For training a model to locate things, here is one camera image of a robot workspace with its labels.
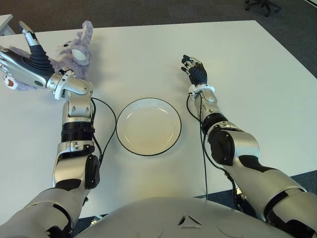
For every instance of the purple plush bunny doll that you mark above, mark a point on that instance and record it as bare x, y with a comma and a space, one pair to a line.
84, 34

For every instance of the silver robot torso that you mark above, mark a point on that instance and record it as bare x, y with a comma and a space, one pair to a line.
173, 218

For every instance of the robot right arm silver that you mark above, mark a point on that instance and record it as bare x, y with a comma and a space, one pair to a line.
245, 148

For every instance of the robot left arm silver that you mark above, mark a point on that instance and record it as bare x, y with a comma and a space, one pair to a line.
71, 163

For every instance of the black office chair base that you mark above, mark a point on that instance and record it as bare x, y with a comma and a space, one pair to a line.
263, 5

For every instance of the white plate black rim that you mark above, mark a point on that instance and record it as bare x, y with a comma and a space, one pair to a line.
149, 127

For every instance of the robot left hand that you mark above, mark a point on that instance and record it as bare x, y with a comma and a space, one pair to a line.
27, 70

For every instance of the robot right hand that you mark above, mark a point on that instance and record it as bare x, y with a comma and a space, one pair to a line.
198, 75

